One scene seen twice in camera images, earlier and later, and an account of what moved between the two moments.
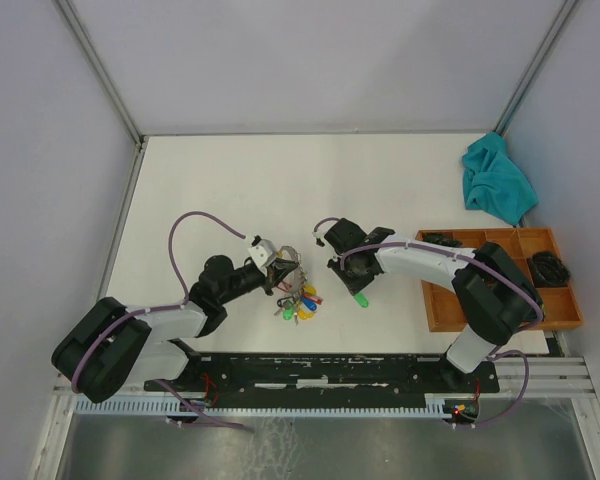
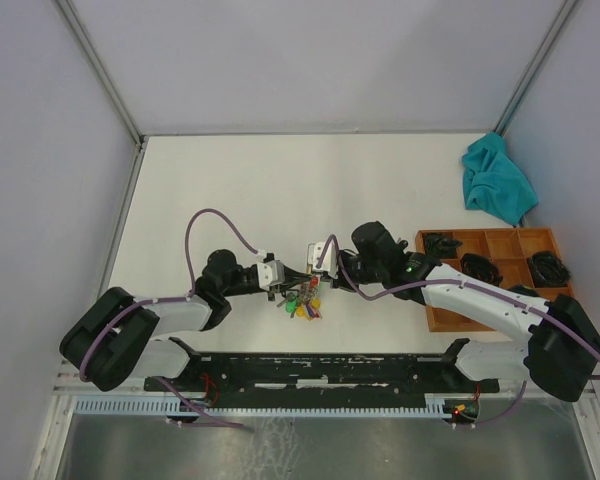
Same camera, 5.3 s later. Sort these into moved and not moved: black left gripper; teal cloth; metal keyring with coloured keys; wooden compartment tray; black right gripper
Moved: black left gripper; metal keyring with coloured keys
Not moved: teal cloth; wooden compartment tray; black right gripper
